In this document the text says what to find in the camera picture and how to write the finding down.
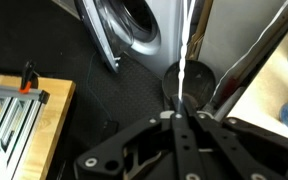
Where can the small black floor object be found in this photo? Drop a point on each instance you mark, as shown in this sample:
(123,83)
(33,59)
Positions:
(110,128)

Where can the white washing machine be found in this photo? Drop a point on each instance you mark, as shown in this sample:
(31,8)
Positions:
(164,33)

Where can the black orange clamp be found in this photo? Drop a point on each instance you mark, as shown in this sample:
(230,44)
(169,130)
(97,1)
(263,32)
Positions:
(27,78)

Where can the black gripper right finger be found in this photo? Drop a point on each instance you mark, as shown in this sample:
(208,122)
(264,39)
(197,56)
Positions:
(250,150)

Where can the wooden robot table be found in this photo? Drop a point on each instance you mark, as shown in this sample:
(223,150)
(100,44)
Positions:
(50,116)

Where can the aluminium frame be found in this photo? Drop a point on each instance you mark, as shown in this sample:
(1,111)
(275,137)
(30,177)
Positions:
(14,110)

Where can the black round washer door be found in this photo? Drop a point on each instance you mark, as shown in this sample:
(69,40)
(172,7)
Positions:
(107,36)

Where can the wooden top workbench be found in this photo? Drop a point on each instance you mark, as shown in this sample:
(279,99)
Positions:
(267,83)

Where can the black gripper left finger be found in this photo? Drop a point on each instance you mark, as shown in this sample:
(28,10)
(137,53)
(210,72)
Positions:
(144,150)

